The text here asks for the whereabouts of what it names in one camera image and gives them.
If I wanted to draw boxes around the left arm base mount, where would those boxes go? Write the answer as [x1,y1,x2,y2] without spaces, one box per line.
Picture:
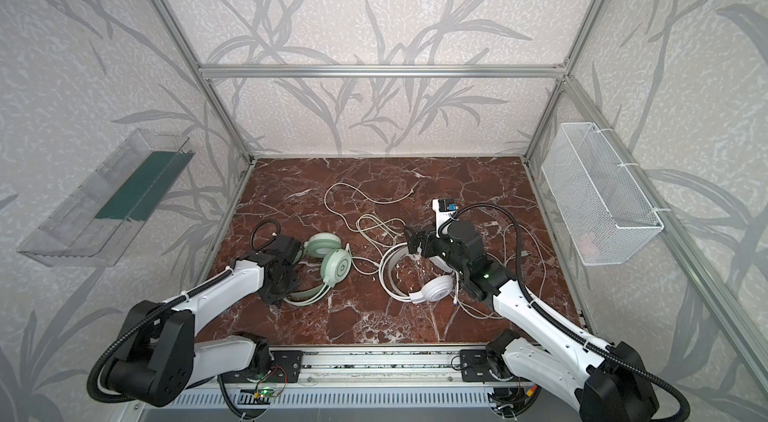
[223,350,304,385]

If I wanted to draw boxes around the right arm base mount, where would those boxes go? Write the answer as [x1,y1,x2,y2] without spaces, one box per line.
[459,349,513,382]

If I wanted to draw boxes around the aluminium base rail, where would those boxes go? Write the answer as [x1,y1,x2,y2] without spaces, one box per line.
[137,345,541,390]

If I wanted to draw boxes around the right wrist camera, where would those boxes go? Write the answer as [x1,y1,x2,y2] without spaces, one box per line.
[432,198,459,229]

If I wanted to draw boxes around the white headphones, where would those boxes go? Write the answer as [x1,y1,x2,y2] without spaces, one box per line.
[377,241,457,305]

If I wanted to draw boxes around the clear plastic wall bin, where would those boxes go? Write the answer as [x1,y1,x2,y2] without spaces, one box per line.
[18,129,195,267]

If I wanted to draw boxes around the mint green headphones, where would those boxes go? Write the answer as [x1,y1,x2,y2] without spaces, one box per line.
[284,232,353,307]

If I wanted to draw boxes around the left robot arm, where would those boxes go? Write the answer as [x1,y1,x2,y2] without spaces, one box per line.
[86,235,304,407]

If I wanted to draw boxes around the white wire mesh basket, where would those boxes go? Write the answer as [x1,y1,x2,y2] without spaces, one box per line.
[542,122,664,266]

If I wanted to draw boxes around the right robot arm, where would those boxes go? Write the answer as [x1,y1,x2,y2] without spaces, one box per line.
[405,220,691,421]

